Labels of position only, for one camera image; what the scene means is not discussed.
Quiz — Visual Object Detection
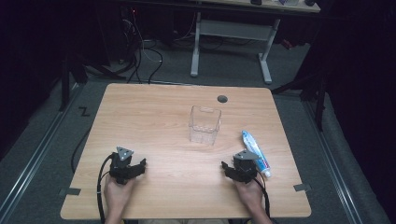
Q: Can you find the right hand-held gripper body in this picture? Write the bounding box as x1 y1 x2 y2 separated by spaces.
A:
232 149 261 185

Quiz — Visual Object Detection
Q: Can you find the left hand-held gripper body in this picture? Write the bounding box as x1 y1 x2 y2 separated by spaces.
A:
108 146 138 187

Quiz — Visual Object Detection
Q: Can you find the blue and white toothpaste tube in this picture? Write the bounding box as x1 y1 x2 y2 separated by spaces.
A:
241 130 272 179

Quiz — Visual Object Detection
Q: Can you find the clear plastic container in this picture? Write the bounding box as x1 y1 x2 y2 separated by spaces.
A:
188 105 223 147

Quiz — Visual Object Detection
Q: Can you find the grey tape strip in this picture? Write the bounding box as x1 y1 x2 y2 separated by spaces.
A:
58 187 82 197
292 183 313 193

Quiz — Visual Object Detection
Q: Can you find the black tripod stand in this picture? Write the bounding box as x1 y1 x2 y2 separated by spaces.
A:
271 66 330 133
58 50 127 114

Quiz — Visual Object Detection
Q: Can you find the white-framed desk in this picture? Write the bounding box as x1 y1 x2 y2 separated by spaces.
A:
124 0 322 86

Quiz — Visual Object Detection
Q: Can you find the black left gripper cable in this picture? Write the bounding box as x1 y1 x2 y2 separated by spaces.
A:
95 152 117 224

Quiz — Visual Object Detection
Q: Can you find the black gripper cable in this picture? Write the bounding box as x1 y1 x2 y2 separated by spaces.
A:
95 152 117 224
253 173 273 224

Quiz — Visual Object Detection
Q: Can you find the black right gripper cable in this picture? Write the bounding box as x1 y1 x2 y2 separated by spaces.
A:
253 173 273 224

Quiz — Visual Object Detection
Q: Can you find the thin black cable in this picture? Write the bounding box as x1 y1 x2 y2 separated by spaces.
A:
70 125 93 175

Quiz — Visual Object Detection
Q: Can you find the metal floor rail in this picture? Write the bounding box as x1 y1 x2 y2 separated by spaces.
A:
0 83 82 219
303 100 364 224

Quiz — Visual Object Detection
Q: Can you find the black floor cable loop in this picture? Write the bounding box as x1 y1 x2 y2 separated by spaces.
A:
147 46 164 85

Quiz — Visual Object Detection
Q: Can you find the black floor cable bundle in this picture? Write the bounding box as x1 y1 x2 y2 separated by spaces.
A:
120 6 148 84

